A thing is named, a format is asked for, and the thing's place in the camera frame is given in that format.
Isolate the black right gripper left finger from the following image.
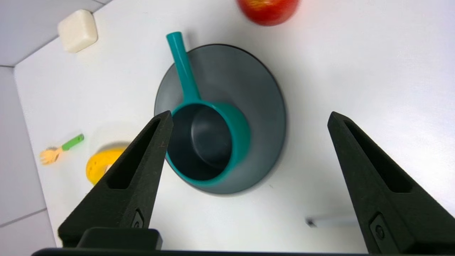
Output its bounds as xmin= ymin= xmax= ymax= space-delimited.
xmin=58 ymin=111 xmax=173 ymax=247

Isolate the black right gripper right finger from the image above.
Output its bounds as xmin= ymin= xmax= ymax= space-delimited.
xmin=327 ymin=112 xmax=455 ymax=254

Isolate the teal saucepan with handle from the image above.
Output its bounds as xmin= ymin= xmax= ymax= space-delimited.
xmin=165 ymin=31 xmax=251 ymax=187

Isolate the gray round plate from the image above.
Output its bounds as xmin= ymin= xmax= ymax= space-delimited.
xmin=154 ymin=44 xmax=287 ymax=195

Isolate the yellow banana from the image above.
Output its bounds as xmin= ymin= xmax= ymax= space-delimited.
xmin=86 ymin=146 xmax=131 ymax=185

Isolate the white pen black clip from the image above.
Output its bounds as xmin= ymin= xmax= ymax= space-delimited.
xmin=305 ymin=215 xmax=360 ymax=228

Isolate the white soap bar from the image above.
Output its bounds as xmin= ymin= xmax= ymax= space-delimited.
xmin=58 ymin=9 xmax=98 ymax=54

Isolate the red apple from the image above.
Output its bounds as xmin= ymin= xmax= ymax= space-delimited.
xmin=236 ymin=0 xmax=300 ymax=26

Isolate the yellow pasta spoon green handle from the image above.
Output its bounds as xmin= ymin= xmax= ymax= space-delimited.
xmin=39 ymin=134 xmax=85 ymax=165

